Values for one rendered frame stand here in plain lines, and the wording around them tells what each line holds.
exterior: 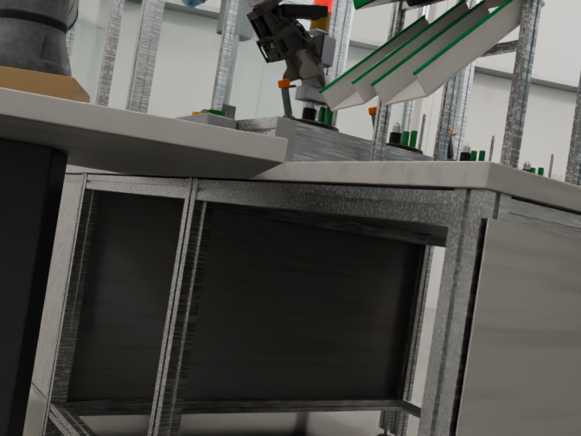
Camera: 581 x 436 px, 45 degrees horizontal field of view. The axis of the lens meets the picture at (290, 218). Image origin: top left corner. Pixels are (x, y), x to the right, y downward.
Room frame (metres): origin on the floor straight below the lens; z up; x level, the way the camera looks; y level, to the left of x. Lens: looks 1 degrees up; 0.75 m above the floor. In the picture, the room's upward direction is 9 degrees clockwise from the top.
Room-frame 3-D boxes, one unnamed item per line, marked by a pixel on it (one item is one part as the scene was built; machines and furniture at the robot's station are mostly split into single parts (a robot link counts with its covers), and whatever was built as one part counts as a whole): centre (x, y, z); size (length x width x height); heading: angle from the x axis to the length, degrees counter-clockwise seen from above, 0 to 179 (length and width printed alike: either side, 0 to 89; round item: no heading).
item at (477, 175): (1.76, -0.38, 0.84); 1.50 x 1.41 x 0.03; 33
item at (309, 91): (1.52, -0.02, 1.08); 0.08 x 0.04 x 0.07; 123
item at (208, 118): (1.46, 0.22, 0.93); 0.21 x 0.07 x 0.06; 33
